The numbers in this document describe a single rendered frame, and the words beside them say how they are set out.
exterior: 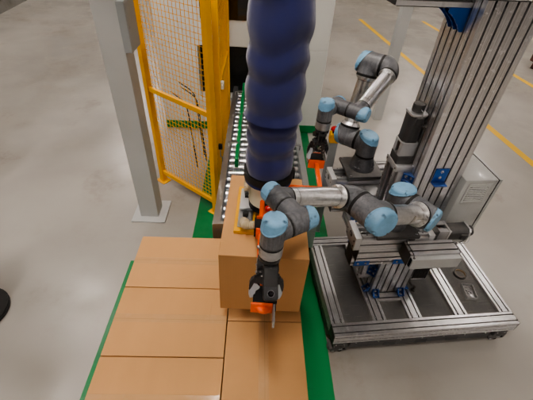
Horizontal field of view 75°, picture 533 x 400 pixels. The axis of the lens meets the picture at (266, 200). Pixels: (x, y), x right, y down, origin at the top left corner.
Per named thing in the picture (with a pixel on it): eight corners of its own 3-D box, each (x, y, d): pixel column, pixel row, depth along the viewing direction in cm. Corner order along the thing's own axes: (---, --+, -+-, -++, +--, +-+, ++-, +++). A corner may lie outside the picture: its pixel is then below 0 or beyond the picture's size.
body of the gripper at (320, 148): (312, 154, 180) (316, 132, 173) (310, 145, 187) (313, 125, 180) (326, 155, 181) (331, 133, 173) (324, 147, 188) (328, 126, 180)
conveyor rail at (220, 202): (233, 101, 425) (233, 86, 413) (238, 101, 425) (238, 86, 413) (213, 241, 248) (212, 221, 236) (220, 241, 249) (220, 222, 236)
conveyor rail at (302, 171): (287, 103, 427) (289, 88, 415) (291, 103, 428) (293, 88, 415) (304, 244, 251) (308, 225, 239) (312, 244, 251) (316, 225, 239)
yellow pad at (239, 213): (239, 189, 188) (239, 181, 185) (257, 190, 189) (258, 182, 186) (233, 233, 162) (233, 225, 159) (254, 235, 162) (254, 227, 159)
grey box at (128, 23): (133, 44, 241) (124, -6, 221) (141, 44, 241) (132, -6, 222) (124, 53, 225) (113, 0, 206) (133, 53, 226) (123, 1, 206)
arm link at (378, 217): (423, 194, 167) (358, 190, 131) (450, 212, 158) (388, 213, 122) (409, 214, 172) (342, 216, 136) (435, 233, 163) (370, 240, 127)
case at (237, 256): (231, 225, 223) (231, 175, 198) (293, 229, 224) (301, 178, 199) (220, 308, 177) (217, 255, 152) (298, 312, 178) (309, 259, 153)
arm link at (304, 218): (301, 193, 113) (273, 202, 108) (324, 213, 106) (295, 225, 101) (298, 211, 118) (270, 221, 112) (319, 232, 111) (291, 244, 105)
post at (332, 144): (311, 226, 323) (329, 130, 259) (318, 227, 323) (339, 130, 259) (312, 232, 318) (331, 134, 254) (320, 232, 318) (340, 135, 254)
